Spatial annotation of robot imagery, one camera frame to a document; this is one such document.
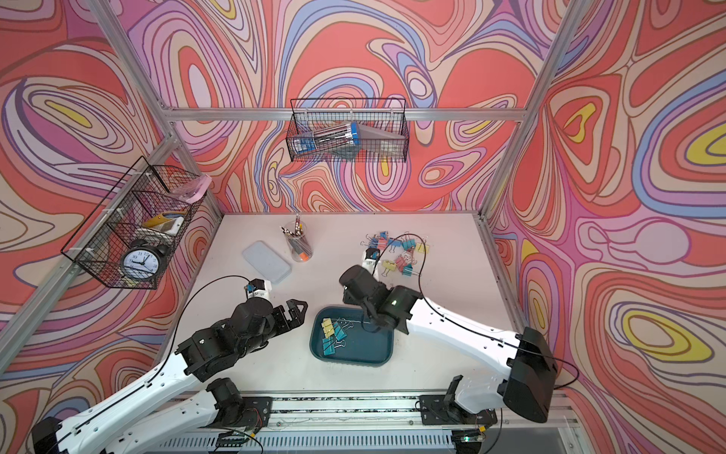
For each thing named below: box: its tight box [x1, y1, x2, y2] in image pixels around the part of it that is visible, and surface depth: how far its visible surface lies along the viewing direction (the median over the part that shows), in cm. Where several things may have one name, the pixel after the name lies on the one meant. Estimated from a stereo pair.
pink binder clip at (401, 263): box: [395, 255, 408, 274], surface depth 103 cm
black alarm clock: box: [121, 239, 167, 286], surface depth 69 cm
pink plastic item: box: [169, 174, 213, 205], surface depth 82 cm
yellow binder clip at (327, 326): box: [321, 317, 335, 338], surface depth 86 cm
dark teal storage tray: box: [309, 306, 395, 367], surface depth 86 cm
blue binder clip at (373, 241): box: [359, 233, 380, 249], surface depth 110 cm
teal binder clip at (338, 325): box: [332, 317, 354, 341], surface depth 88 cm
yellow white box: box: [141, 210, 187, 237], surface depth 76 cm
